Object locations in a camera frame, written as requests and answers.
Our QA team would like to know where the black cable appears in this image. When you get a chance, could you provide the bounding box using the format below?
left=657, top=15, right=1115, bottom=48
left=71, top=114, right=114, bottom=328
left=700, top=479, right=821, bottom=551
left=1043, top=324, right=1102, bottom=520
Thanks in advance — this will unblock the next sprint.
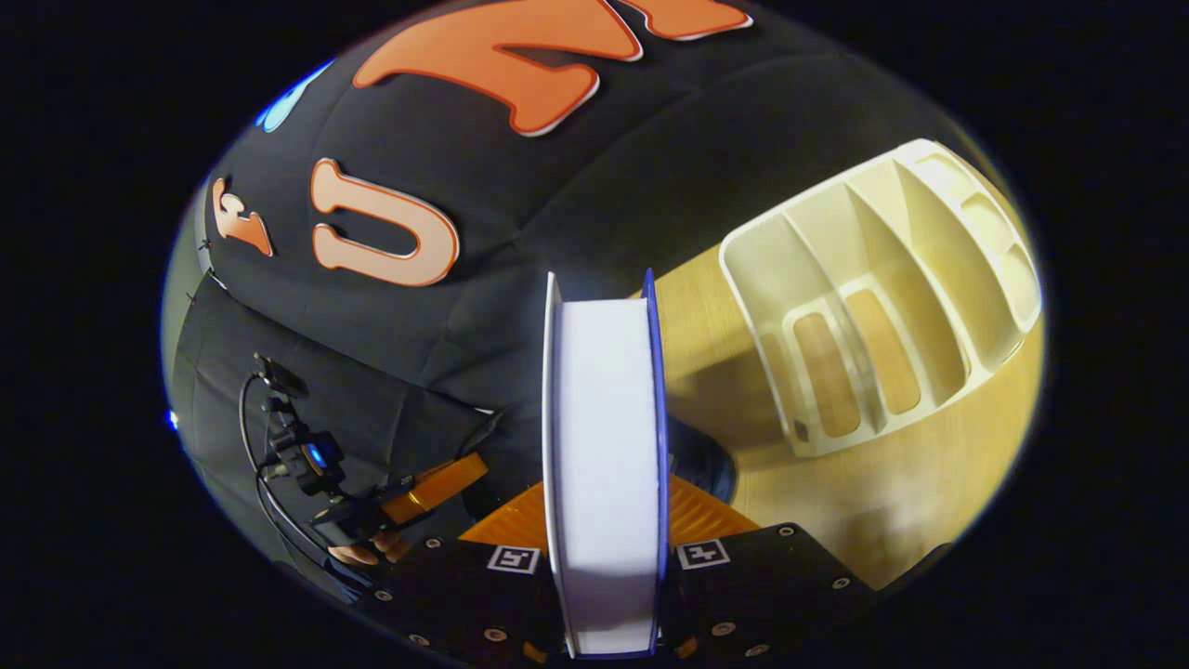
left=238, top=372, right=328, bottom=564

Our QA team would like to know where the black backdrop cloth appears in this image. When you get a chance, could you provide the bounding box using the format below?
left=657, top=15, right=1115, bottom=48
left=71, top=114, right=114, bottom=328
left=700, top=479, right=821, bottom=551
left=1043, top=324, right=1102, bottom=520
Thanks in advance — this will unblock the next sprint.
left=163, top=0, right=976, bottom=596

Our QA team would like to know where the blue cover book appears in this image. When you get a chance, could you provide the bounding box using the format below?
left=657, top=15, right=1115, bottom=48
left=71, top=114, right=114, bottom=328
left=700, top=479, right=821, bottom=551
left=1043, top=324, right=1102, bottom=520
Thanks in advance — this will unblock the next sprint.
left=541, top=269, right=672, bottom=662

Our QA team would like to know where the white bookshelf rack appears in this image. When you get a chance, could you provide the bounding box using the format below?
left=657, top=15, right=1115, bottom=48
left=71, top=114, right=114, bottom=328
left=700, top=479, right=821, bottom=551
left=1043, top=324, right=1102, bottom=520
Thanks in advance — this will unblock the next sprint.
left=717, top=137, right=1044, bottom=459

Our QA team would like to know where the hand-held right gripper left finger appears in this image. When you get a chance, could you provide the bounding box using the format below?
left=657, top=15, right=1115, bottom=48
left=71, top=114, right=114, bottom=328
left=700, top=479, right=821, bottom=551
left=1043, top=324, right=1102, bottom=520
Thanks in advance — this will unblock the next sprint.
left=357, top=479, right=568, bottom=666

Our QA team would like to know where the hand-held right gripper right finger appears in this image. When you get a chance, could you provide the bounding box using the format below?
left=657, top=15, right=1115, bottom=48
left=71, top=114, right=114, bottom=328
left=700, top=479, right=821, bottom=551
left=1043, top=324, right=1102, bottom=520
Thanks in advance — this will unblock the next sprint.
left=663, top=474, right=880, bottom=664

